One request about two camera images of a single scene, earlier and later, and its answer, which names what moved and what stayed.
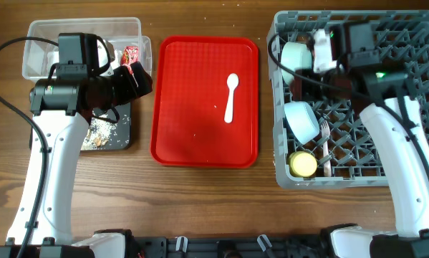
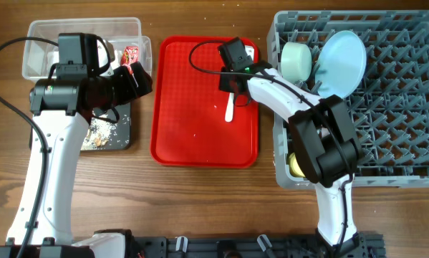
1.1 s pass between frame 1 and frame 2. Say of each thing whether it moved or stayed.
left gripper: stayed
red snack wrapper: stayed
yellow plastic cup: stayed
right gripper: moved
